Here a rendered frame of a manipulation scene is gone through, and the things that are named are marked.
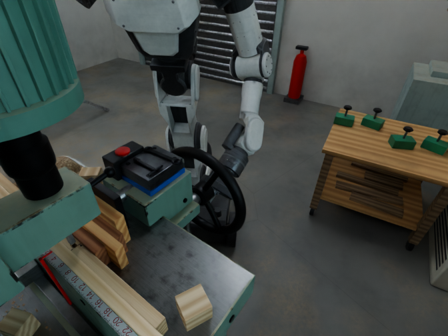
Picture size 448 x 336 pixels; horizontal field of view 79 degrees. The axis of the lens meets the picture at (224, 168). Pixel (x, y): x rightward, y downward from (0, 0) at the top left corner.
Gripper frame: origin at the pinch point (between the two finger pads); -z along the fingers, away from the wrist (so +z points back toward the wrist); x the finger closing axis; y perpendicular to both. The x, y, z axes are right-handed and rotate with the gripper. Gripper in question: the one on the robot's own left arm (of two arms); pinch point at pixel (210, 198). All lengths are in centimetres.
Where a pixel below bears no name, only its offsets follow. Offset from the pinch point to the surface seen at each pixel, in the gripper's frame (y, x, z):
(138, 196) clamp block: 34.5, 10.0, -11.8
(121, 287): 44, 1, -25
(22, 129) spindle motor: 64, 14, -12
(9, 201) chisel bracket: 50, 20, -22
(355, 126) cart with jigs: -61, -48, 92
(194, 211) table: 24.2, -0.1, -7.8
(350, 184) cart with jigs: -77, -66, 65
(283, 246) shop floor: -75, -46, 8
